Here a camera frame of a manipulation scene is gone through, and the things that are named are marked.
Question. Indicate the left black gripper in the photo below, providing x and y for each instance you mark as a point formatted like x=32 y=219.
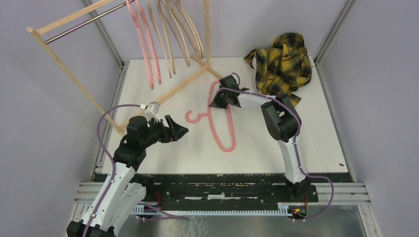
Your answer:
x=178 y=130

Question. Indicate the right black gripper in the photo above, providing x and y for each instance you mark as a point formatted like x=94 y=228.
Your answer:
x=217 y=103

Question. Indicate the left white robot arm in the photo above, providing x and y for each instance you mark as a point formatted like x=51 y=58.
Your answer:
x=124 y=188

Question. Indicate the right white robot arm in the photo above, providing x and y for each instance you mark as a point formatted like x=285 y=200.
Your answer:
x=282 y=122

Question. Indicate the yellow plaid shirt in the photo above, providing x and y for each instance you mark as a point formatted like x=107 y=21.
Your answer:
x=282 y=68

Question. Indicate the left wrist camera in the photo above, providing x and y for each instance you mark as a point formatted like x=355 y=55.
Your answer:
x=150 y=112

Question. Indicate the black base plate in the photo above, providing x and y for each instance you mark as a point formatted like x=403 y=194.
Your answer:
x=226 y=192

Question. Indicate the white cable comb rail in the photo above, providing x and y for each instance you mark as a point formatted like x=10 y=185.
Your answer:
x=141 y=210

